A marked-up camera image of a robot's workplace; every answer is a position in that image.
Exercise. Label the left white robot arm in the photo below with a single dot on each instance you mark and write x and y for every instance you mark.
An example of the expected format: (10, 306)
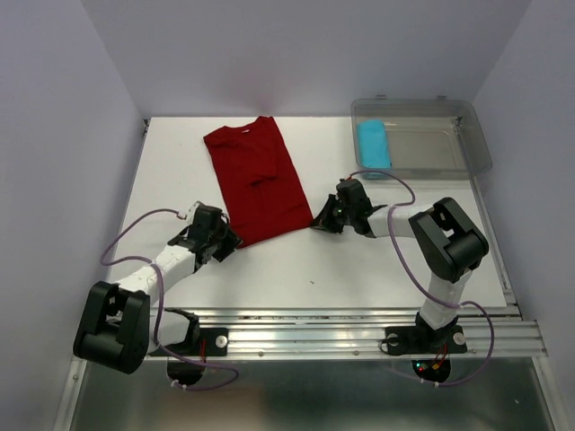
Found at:
(126, 320)

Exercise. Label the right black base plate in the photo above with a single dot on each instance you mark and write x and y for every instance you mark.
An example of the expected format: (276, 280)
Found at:
(418, 341)

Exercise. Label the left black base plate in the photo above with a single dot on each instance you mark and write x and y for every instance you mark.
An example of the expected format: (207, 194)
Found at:
(211, 341)

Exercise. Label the aluminium mounting rail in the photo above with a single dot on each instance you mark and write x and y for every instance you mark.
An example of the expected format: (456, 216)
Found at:
(350, 334)

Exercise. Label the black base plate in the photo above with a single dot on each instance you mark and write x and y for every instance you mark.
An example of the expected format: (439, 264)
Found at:
(418, 341)
(211, 341)

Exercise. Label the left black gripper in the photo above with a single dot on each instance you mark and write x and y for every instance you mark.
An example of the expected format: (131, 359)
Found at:
(231, 241)

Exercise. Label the red t shirt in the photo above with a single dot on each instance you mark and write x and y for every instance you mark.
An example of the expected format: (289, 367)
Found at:
(262, 192)

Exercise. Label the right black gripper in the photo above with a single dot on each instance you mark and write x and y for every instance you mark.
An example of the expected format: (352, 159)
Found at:
(322, 220)

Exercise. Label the rolled light blue t shirt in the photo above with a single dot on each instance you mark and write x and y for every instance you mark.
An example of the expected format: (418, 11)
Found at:
(373, 146)

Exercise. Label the clear plastic bin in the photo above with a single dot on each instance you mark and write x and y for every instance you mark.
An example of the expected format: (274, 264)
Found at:
(437, 139)

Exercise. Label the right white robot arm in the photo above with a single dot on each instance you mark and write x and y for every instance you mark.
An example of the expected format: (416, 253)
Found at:
(452, 246)

